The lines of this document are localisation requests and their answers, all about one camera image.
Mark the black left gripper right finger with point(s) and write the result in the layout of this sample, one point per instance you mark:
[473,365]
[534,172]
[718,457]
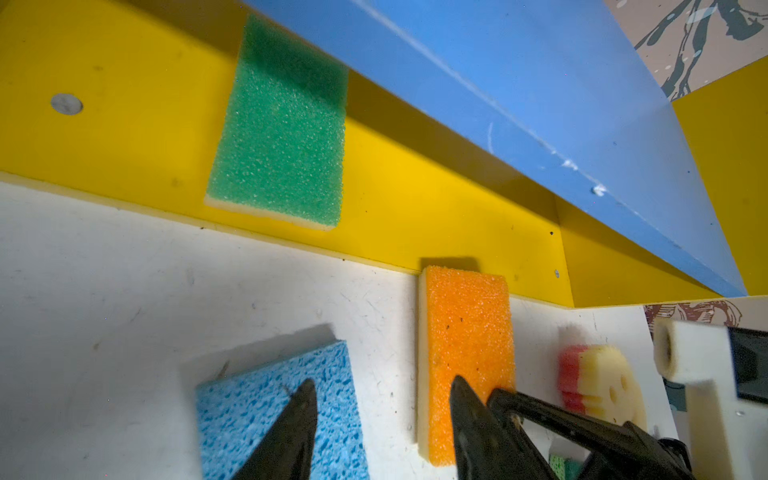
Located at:
[487,442]

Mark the dark green scouring sponge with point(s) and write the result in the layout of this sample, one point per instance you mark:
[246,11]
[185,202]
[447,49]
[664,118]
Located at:
[565,468]

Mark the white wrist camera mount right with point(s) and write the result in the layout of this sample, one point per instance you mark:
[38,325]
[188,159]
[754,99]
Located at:
[724,374]

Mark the orange foam sponge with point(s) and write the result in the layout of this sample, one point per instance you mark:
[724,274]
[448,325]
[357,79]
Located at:
[464,328]

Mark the blue sponge upper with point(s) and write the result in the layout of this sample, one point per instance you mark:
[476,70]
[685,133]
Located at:
[234,414]

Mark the yellow smiley face sponge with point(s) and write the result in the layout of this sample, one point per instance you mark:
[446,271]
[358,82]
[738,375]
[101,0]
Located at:
[598,381]

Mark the yellow wooden shelf unit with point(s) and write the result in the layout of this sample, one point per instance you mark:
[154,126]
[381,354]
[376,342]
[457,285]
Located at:
[523,138]

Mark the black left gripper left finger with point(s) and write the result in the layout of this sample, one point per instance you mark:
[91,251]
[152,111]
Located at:
[286,450]

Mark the light green foam sponge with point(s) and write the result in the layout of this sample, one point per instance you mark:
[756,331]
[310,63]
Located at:
[281,149]

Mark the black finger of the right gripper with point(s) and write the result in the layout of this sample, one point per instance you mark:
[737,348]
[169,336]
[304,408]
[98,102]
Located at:
[616,451]

